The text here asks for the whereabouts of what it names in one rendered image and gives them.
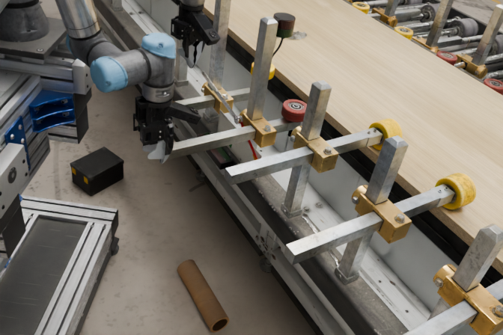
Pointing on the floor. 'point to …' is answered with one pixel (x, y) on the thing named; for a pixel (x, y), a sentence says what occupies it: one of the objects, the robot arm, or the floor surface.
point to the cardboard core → (203, 296)
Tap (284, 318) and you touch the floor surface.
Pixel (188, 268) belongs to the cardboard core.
